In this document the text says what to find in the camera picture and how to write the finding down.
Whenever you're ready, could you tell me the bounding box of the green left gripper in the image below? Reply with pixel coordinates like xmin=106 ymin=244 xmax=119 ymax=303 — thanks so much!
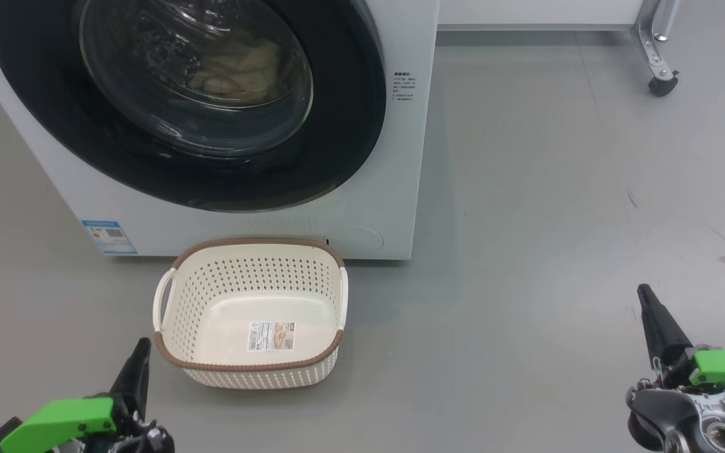
xmin=1 ymin=337 xmax=175 ymax=453

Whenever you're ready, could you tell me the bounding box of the cream yellow garment blue trim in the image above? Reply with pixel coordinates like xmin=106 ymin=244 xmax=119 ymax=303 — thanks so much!
xmin=186 ymin=38 xmax=289 ymax=99

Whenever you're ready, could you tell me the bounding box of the round glass washing machine door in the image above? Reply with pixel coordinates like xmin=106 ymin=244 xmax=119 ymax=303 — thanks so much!
xmin=0 ymin=0 xmax=389 ymax=214

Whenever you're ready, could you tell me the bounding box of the cream perforated laundry basket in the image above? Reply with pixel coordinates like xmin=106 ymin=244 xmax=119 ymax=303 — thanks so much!
xmin=152 ymin=237 xmax=349 ymax=390

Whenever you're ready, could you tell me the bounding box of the white front-load washing machine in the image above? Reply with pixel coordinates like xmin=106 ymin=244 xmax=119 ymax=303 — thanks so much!
xmin=0 ymin=0 xmax=441 ymax=261

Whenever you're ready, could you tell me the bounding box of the white partition panel on casters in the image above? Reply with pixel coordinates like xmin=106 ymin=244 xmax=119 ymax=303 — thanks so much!
xmin=436 ymin=0 xmax=682 ymax=98

